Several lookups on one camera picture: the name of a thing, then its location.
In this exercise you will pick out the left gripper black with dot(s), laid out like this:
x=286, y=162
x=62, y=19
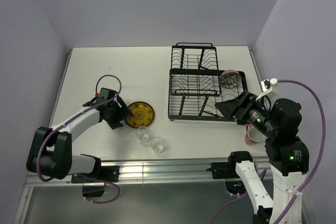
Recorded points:
x=123, y=112

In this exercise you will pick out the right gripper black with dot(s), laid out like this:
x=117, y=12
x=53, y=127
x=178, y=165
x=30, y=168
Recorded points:
x=228, y=107

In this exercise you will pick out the yellow patterned plate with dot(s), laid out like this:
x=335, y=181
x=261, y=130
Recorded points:
x=143, y=115

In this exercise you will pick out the floral patterned bowl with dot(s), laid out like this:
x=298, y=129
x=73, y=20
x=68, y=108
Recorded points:
x=230, y=79

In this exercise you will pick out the clear glass cup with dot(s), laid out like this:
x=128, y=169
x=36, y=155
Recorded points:
x=143, y=134
x=158, y=144

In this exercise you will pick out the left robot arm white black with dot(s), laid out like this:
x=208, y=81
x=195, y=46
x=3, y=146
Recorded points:
x=50, y=155

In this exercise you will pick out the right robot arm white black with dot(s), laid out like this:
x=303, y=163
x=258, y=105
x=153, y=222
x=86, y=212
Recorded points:
x=287, y=154

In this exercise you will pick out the pink white mug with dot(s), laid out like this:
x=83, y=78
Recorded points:
x=252, y=135

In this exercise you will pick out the black wire dish rack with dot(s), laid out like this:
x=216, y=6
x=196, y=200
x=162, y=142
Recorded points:
x=194, y=83

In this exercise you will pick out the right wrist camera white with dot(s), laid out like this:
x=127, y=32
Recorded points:
x=269, y=88

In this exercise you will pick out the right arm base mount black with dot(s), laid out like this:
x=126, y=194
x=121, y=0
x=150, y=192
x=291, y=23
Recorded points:
x=222, y=170

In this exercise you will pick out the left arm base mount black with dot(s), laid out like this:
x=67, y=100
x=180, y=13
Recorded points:
x=95, y=185

